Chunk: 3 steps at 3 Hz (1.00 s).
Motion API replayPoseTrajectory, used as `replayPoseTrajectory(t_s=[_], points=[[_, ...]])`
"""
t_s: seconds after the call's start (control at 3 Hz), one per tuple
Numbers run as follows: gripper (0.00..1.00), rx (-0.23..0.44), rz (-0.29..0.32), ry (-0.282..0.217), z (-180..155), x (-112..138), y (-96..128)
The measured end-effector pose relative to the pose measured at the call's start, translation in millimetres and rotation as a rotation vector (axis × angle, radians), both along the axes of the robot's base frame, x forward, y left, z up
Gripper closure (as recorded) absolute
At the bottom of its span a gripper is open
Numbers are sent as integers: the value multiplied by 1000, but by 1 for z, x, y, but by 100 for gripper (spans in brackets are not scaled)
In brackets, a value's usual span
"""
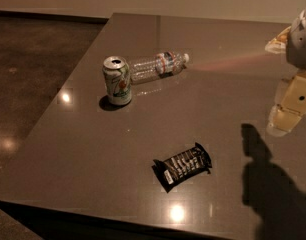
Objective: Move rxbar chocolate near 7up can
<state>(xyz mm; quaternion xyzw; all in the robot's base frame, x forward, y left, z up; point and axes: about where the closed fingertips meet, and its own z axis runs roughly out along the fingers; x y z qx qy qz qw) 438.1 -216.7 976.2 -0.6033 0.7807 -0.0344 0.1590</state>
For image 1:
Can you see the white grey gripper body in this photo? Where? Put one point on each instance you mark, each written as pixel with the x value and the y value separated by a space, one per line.
pixel 301 47

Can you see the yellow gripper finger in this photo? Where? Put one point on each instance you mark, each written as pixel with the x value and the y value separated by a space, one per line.
pixel 278 44
pixel 289 105

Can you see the black rxbar chocolate wrapper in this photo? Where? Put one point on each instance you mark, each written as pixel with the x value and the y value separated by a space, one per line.
pixel 181 167

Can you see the green white 7up can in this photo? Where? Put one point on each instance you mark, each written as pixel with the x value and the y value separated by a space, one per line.
pixel 117 80

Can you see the clear plastic water bottle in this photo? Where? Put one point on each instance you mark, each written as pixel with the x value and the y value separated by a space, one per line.
pixel 161 65

